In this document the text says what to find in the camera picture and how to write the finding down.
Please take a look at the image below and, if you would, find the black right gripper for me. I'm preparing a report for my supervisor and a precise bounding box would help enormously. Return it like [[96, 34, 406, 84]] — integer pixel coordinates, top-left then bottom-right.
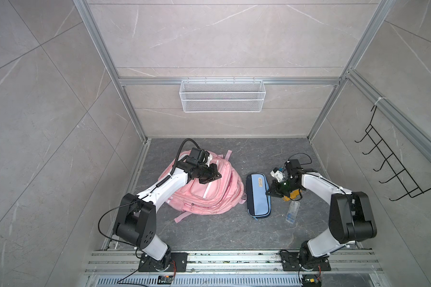
[[266, 179, 300, 197]]

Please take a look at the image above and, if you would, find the blue pencil case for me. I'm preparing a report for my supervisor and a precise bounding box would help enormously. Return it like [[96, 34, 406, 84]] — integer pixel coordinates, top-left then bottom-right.
[[245, 173, 271, 220]]

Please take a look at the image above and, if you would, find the pink school backpack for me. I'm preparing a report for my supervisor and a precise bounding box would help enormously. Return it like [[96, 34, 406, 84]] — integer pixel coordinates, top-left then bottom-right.
[[166, 150, 247, 223]]

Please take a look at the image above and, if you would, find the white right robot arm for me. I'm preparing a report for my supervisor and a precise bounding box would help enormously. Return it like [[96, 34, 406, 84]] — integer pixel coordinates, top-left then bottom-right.
[[267, 168, 377, 269]]

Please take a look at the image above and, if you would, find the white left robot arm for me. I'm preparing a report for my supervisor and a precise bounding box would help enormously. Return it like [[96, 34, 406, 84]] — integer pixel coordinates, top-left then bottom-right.
[[113, 161, 221, 261]]

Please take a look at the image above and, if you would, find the clear plastic eraser box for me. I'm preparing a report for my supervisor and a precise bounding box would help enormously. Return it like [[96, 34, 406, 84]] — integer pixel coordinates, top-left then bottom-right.
[[286, 201, 301, 224]]

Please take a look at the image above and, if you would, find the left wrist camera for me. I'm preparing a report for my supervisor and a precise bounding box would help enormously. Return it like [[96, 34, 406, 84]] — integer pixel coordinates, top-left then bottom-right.
[[186, 148, 213, 166]]

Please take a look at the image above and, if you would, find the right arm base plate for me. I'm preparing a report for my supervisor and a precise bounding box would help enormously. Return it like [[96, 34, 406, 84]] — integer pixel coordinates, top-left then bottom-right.
[[278, 250, 331, 272]]

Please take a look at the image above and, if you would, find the white wire mesh basket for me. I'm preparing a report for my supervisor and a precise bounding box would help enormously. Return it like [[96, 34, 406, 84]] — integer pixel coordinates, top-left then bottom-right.
[[179, 80, 266, 113]]

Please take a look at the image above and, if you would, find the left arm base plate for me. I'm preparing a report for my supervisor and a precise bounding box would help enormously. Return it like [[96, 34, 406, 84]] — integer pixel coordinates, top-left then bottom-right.
[[138, 252, 189, 272]]

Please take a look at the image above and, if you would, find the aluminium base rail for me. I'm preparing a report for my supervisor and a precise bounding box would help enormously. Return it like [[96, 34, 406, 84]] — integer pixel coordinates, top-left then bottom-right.
[[83, 249, 383, 275]]

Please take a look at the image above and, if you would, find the black wire hook rack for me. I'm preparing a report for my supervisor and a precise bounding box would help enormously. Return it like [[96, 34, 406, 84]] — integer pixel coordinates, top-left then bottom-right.
[[354, 105, 431, 202]]

